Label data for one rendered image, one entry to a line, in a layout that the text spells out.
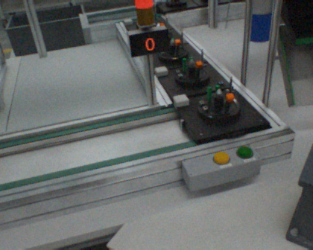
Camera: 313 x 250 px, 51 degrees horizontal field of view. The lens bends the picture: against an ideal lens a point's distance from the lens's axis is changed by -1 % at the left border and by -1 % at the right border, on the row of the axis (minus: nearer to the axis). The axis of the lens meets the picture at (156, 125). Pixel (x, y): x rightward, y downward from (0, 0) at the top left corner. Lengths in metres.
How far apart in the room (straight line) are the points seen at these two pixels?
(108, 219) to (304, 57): 0.80
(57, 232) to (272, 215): 0.57
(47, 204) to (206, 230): 0.43
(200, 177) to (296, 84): 0.47
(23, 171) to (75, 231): 0.27
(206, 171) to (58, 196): 0.40
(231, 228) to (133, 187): 0.29
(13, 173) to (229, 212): 0.65
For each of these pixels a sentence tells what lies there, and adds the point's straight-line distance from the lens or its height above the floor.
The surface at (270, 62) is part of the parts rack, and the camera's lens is 1.16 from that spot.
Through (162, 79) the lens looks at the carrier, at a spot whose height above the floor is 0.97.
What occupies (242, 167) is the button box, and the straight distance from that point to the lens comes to 0.93.
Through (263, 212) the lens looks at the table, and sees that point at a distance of 0.95.
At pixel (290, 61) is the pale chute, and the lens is 1.17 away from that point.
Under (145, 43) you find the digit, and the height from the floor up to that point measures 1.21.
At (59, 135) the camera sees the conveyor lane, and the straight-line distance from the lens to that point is 1.14.
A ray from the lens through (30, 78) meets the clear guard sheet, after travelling 1.10.
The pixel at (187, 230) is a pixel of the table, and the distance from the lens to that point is 0.89.
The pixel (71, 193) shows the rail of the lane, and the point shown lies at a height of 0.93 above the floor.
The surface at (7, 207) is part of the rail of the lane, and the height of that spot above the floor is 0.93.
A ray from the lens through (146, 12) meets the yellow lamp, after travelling 1.00.
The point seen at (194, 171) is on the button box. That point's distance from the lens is 0.89.
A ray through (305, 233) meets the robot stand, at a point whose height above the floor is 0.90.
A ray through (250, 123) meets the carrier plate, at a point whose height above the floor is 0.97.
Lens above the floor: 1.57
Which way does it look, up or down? 34 degrees down
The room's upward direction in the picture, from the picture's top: 6 degrees counter-clockwise
